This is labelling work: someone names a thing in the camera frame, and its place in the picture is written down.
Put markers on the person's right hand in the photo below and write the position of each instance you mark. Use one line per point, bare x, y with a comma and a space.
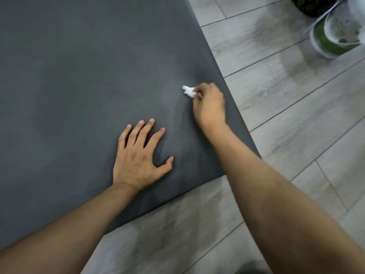
209, 108

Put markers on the person's left forearm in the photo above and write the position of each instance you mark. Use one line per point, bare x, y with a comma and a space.
57, 234

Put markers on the black patterned trash bin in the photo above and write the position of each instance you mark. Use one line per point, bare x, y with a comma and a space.
313, 5

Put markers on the white wipe tub green spout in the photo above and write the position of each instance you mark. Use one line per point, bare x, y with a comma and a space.
336, 34

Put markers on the person's right forearm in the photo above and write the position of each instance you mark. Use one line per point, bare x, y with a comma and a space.
291, 202

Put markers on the dark grey yoga mat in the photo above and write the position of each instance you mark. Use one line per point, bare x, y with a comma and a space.
85, 68

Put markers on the person's left hand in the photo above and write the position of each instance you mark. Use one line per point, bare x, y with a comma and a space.
137, 162

